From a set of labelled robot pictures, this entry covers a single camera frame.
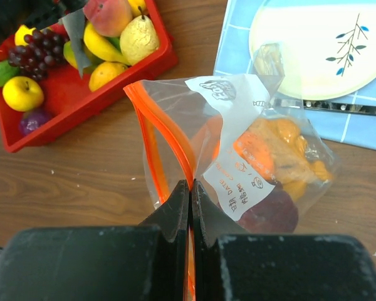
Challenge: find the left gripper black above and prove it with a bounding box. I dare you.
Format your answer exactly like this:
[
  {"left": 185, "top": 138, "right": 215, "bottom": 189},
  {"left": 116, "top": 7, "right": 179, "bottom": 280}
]
[{"left": 0, "top": 0, "right": 87, "bottom": 46}]

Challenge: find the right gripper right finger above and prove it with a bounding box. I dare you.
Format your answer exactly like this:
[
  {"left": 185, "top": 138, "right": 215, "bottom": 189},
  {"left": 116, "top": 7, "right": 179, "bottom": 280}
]
[{"left": 191, "top": 181, "right": 376, "bottom": 300}]

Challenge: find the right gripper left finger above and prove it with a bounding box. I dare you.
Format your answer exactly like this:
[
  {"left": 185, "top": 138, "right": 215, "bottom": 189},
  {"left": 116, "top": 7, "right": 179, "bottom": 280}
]
[{"left": 0, "top": 181, "right": 189, "bottom": 300}]

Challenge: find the peach toy fruit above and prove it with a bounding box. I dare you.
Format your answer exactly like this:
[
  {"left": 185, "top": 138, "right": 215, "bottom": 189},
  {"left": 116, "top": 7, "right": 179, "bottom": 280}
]
[{"left": 83, "top": 0, "right": 132, "bottom": 37}]

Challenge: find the clear zip top bag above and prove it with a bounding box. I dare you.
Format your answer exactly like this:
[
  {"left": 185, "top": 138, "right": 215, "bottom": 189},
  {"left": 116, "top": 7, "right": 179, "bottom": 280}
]
[{"left": 125, "top": 43, "right": 337, "bottom": 217}]

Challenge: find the orange pretzel snack toy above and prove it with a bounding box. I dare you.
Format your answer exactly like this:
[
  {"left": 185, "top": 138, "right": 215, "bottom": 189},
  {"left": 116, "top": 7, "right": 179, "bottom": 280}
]
[{"left": 249, "top": 118, "right": 333, "bottom": 201}]

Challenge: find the yellow lemon toy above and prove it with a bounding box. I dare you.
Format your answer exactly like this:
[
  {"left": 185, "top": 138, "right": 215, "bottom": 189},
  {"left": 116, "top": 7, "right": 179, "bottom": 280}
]
[{"left": 120, "top": 14, "right": 160, "bottom": 66}]

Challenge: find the dark red plum toy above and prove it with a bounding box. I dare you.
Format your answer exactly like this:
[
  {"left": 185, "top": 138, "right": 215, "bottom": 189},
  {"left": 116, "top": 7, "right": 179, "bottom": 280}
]
[{"left": 214, "top": 177, "right": 299, "bottom": 233}]

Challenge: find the orange tangerine toy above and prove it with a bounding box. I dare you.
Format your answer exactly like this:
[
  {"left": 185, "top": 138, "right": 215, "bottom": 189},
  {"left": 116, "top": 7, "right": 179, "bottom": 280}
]
[{"left": 190, "top": 115, "right": 274, "bottom": 181}]

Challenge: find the yellow starfruit toy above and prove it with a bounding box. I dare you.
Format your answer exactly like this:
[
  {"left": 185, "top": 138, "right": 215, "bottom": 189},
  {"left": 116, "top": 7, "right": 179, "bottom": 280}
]
[{"left": 14, "top": 24, "right": 36, "bottom": 46}]

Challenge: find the purple grapes bunch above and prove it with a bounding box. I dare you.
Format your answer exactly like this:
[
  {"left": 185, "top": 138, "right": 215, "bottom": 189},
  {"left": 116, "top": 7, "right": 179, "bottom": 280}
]
[{"left": 8, "top": 28, "right": 69, "bottom": 81}]

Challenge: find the green lime toy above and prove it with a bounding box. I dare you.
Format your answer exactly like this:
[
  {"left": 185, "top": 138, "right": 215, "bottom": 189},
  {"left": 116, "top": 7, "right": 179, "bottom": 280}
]
[{"left": 0, "top": 60, "right": 20, "bottom": 87}]

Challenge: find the grey toy fish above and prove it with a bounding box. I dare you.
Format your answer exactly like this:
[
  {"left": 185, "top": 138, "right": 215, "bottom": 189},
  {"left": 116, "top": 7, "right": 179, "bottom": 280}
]
[{"left": 61, "top": 9, "right": 91, "bottom": 78}]

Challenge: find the green yellow mango toy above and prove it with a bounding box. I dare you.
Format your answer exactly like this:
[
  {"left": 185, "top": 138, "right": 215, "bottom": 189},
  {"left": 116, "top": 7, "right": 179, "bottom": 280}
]
[{"left": 63, "top": 41, "right": 102, "bottom": 74}]

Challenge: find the yellow round fruit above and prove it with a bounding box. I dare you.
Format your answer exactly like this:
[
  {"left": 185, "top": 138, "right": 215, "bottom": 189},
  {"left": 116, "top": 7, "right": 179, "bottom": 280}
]
[{"left": 2, "top": 76, "right": 44, "bottom": 112}]

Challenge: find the yellow banana toy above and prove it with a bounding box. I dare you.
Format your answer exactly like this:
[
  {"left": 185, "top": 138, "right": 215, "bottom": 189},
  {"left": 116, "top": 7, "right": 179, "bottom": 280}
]
[{"left": 83, "top": 22, "right": 130, "bottom": 65}]

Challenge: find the purple onion toy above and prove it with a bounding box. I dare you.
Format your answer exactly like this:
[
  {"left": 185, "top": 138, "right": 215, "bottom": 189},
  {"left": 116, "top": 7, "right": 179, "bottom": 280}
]
[{"left": 18, "top": 108, "right": 53, "bottom": 136}]

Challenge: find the red plastic tray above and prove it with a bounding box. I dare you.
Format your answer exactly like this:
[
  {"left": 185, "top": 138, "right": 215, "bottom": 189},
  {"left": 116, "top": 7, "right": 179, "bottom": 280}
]
[{"left": 0, "top": 1, "right": 178, "bottom": 153}]

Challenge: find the orange yellow mango toy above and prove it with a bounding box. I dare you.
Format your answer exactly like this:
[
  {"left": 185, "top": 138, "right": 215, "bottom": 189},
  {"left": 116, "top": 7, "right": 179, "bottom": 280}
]
[{"left": 88, "top": 61, "right": 128, "bottom": 92}]

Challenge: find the blue checked cloth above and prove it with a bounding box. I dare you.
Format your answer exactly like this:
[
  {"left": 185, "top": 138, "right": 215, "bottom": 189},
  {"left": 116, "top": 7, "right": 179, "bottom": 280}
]
[{"left": 214, "top": 1, "right": 376, "bottom": 150}]

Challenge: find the metal fork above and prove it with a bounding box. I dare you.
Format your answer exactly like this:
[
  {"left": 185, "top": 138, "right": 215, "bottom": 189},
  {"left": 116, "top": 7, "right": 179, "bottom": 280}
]
[{"left": 269, "top": 97, "right": 376, "bottom": 118}]

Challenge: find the blue cream plate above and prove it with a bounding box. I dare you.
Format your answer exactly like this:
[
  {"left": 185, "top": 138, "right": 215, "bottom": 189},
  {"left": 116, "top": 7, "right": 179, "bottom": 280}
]
[{"left": 249, "top": 1, "right": 376, "bottom": 100}]

